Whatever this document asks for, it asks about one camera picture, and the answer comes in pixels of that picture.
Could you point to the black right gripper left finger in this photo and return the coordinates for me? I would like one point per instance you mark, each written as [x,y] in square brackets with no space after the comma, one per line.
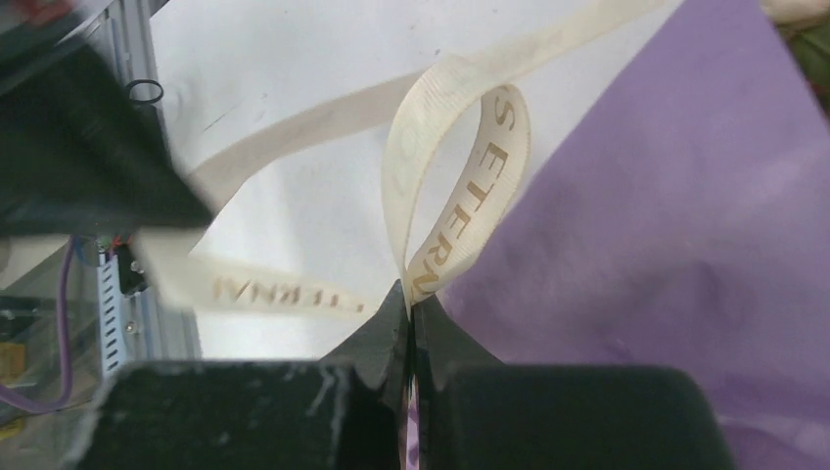
[346,410]

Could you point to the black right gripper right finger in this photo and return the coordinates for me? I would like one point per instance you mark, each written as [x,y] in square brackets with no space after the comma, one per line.
[476,412]

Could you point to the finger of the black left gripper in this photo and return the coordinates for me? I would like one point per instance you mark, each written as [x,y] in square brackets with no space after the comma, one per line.
[72,144]

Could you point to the purple wrapping paper sheet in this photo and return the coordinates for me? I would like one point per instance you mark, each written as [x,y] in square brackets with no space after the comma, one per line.
[685,222]

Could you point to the cream ribbon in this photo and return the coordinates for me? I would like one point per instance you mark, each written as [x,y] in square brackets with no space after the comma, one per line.
[419,108]

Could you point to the white slotted cable duct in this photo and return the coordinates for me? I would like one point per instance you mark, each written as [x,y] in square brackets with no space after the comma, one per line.
[113,346]

